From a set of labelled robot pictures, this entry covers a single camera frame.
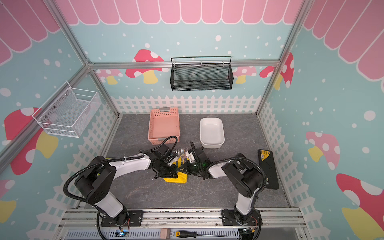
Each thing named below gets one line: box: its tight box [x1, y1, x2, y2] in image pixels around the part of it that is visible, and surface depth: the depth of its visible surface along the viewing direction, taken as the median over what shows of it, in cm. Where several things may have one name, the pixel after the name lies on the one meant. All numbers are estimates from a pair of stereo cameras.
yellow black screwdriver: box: [176, 230, 227, 238], surface depth 70 cm
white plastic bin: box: [199, 117, 225, 149], surface depth 111 cm
